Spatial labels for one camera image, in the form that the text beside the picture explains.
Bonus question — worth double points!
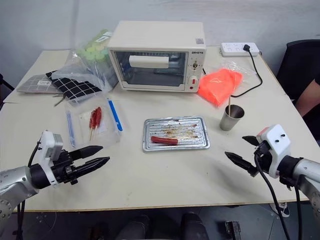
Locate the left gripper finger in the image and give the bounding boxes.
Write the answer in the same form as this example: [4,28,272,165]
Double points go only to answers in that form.
[68,145,104,161]
[73,156,111,179]

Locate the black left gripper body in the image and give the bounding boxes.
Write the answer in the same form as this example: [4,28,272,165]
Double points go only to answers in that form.
[51,149,79,186]

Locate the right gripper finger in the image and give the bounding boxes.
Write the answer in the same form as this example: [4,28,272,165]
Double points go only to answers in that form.
[224,151,259,178]
[241,135,261,147]

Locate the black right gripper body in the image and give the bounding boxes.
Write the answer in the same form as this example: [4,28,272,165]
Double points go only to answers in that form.
[252,140,273,174]

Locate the red meat skewers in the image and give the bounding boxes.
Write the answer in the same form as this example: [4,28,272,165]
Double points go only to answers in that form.
[88,106,103,141]

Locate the clear plastic container blue clips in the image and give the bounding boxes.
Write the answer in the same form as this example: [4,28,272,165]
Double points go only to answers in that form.
[64,96,125,149]

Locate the steel cup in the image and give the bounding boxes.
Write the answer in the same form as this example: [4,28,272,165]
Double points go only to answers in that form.
[219,104,246,132]

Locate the black and white sneaker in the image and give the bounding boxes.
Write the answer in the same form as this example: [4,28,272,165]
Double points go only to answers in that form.
[276,200,291,218]

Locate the small dark tongs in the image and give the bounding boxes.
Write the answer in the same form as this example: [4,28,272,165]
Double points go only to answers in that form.
[53,93,68,108]

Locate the orange cloth in plastic bag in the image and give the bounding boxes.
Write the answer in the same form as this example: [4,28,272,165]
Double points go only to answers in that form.
[196,62,259,109]

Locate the black grid cloth in bag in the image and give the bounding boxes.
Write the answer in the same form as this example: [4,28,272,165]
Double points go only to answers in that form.
[45,70,104,102]

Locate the small black block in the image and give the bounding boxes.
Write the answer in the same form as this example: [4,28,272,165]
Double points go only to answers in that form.
[224,220,242,238]

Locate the person's bare limb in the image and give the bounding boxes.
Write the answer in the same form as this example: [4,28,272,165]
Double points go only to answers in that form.
[294,77,320,118]

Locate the metal baking tray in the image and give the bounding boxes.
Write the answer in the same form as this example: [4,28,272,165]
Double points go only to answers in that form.
[142,115,211,153]

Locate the dark rounded shape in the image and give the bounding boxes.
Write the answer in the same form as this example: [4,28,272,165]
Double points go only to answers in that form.
[116,214,151,240]
[180,211,206,240]

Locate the red sausage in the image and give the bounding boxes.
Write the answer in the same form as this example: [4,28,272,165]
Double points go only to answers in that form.
[150,135,179,146]

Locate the grey grid rack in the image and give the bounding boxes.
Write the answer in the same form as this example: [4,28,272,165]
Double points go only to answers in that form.
[16,73,64,95]

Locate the black chair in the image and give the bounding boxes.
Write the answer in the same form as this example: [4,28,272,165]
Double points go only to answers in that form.
[275,39,320,101]

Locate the white power strip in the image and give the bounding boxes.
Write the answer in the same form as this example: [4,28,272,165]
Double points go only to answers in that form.
[219,41,261,58]

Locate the clear bag of green cups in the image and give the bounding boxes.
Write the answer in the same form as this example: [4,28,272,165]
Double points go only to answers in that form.
[53,28,119,91]

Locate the dark object at edge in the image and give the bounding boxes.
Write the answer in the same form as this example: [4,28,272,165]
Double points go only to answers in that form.
[0,73,15,92]

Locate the cream toaster oven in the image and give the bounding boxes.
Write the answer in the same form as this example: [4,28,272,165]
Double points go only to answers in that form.
[107,20,207,94]

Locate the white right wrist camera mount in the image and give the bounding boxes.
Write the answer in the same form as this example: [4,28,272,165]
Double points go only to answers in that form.
[255,124,292,179]

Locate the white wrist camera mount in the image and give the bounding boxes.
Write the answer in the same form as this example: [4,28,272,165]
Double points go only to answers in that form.
[255,124,292,179]
[37,129,65,187]

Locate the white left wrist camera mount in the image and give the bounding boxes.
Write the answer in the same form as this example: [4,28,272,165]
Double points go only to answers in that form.
[37,129,65,187]

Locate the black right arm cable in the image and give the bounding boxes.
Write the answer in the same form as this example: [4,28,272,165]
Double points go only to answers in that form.
[254,152,291,240]

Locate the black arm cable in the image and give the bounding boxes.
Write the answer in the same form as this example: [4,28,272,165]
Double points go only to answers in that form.
[27,141,43,168]
[254,152,291,240]

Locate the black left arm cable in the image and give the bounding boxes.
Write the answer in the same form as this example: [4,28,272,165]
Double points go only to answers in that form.
[27,141,43,168]

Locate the black plug with cord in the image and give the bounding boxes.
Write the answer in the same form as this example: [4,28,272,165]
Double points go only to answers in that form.
[229,44,264,98]

